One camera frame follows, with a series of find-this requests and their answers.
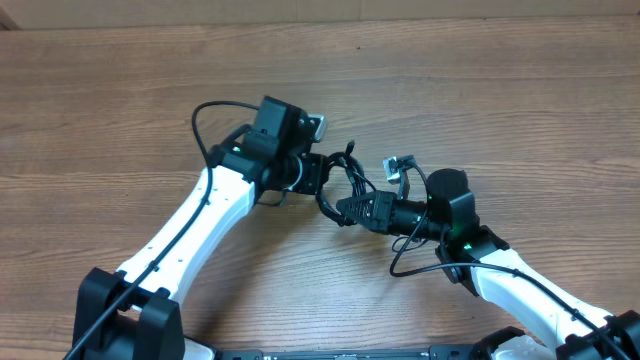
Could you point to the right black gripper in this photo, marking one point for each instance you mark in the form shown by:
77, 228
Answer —
380, 210

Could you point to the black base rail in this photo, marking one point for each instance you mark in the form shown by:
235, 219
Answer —
433, 352

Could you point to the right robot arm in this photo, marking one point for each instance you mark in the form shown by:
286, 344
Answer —
555, 324

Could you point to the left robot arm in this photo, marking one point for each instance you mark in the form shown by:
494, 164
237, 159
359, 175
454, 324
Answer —
135, 311

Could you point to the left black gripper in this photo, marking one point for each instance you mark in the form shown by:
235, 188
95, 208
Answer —
313, 172

